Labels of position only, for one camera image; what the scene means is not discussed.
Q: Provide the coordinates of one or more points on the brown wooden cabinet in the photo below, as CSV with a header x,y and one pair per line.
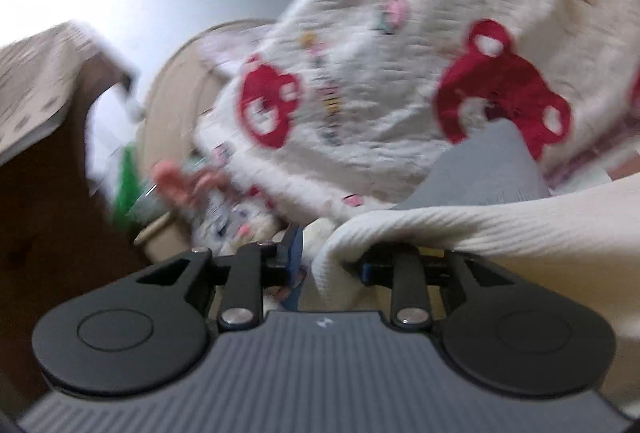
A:
x,y
50,238

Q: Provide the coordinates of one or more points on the patterned beige table cloth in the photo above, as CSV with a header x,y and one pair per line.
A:
x,y
35,78

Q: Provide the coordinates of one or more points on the white quilt with red bears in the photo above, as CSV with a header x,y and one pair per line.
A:
x,y
375,63

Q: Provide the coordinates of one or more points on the cream knit garment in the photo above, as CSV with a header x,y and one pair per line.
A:
x,y
500,233

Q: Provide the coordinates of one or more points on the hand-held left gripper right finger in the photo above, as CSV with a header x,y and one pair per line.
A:
x,y
367,271

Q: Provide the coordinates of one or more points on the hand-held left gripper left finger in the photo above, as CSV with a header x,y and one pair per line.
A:
x,y
293,249

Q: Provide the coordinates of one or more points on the green packet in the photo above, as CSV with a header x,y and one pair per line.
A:
x,y
125,188

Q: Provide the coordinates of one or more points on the grey folded garment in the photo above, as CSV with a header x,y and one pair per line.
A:
x,y
480,173

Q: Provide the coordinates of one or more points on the pink toy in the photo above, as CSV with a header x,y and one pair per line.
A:
x,y
172,180

